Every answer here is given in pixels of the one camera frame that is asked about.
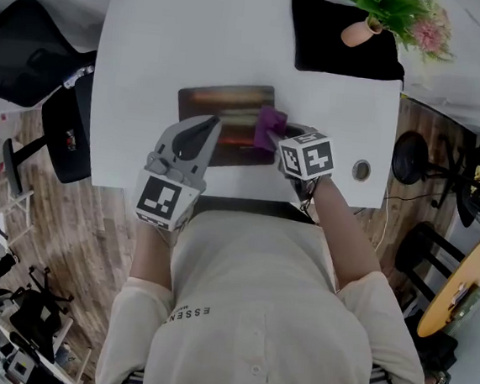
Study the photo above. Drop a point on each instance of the black swivel chair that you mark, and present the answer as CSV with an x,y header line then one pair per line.
x,y
38,315

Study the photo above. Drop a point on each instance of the round wooden table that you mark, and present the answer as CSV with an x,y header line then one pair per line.
x,y
475,264

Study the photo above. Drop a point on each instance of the black mesh office chair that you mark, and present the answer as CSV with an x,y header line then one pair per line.
x,y
72,137

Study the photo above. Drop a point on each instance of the black mat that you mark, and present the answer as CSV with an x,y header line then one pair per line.
x,y
321,47

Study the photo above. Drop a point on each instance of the black standing fan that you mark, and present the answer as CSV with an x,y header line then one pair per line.
x,y
410,159

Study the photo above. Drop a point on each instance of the white side table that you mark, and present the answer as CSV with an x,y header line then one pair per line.
x,y
50,363

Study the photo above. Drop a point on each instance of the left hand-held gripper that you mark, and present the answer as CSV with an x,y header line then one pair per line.
x,y
159,198

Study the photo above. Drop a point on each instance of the small clear bottle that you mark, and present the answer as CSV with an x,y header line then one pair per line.
x,y
78,76

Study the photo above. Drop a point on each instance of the person's right forearm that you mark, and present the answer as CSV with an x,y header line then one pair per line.
x,y
345,239

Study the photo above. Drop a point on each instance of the purple cloth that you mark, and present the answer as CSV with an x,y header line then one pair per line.
x,y
268,122

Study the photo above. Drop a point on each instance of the dark rectangular tray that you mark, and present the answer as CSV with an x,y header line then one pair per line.
x,y
232,97

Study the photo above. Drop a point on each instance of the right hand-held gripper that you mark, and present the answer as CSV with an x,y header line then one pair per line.
x,y
311,158

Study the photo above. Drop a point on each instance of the person's cream shirt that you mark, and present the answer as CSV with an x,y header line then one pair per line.
x,y
262,311

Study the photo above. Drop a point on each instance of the person's left forearm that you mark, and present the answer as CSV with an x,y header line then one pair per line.
x,y
151,258

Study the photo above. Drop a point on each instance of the white wooden rack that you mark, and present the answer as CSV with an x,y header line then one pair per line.
x,y
6,206

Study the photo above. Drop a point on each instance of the black stool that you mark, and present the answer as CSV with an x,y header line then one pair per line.
x,y
416,250

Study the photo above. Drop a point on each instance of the white desk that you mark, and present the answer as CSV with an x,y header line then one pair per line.
x,y
152,52

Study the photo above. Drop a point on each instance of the pink vase with green plant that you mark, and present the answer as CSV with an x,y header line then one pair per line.
x,y
354,33

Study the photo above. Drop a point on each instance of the black backpack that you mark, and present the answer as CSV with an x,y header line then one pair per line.
x,y
437,353

